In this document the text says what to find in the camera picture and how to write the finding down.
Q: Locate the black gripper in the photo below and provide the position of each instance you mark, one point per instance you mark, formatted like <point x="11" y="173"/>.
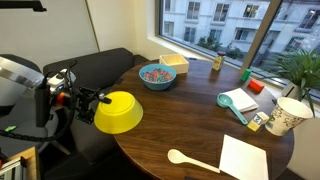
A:
<point x="86" y="99"/>

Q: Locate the yellow plastic bowl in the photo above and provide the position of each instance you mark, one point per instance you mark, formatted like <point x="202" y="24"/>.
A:
<point x="116" y="113"/>

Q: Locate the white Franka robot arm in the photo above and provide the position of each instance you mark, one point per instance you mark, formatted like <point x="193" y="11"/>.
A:
<point x="16" y="71"/>

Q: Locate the blue bowl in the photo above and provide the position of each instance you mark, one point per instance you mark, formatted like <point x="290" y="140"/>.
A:
<point x="156" y="85"/>

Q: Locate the dark grey sofa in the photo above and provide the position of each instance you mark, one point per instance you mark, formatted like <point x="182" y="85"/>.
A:
<point x="96" y="66"/>

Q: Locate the colourful cereal pieces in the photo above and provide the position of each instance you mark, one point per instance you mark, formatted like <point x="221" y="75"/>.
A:
<point x="158" y="75"/>

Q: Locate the white wooden box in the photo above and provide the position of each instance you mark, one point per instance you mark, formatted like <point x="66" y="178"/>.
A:
<point x="180" y="68"/>

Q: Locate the white plastic spoon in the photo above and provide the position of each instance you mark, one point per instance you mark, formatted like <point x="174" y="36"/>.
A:
<point x="178" y="156"/>

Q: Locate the black table edge clamp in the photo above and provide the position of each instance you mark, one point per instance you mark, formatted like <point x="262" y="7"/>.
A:
<point x="192" y="58"/>

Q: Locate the glass jar yellow label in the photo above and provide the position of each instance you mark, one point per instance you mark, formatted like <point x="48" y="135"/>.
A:
<point x="218" y="62"/>

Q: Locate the teal measuring scoop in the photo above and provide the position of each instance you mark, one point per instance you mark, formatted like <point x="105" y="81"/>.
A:
<point x="225" y="100"/>

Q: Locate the white paper napkin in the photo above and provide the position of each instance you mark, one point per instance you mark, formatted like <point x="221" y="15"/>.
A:
<point x="245" y="98"/>
<point x="243" y="158"/>

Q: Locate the green cylinder block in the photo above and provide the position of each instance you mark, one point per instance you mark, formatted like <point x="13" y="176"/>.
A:
<point x="246" y="75"/>

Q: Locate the orange rectangular block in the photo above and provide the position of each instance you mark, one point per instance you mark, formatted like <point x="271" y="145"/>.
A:
<point x="256" y="85"/>

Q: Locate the small yellow toy cube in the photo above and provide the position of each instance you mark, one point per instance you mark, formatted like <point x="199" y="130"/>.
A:
<point x="258" y="121"/>

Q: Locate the printed paper cup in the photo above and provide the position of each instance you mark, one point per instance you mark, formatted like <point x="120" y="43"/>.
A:
<point x="286" y="120"/>

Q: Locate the white plant pot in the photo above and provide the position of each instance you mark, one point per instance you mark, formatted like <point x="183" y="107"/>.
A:
<point x="291" y="91"/>

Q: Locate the green leafy plant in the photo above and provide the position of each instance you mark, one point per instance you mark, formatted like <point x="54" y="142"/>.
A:
<point x="300" y="66"/>

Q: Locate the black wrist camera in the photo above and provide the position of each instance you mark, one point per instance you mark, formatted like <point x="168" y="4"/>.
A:
<point x="85" y="118"/>

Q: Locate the black rectangular mount block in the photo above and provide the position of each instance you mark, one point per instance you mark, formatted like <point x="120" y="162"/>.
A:
<point x="42" y="106"/>

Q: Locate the aluminium frame robot cart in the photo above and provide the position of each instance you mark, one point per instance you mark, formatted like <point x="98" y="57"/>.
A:
<point x="16" y="163"/>

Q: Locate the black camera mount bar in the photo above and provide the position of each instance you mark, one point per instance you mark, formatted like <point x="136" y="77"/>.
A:
<point x="20" y="5"/>

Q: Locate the window with grey frame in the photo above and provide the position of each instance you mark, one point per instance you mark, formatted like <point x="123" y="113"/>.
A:
<point x="263" y="26"/>

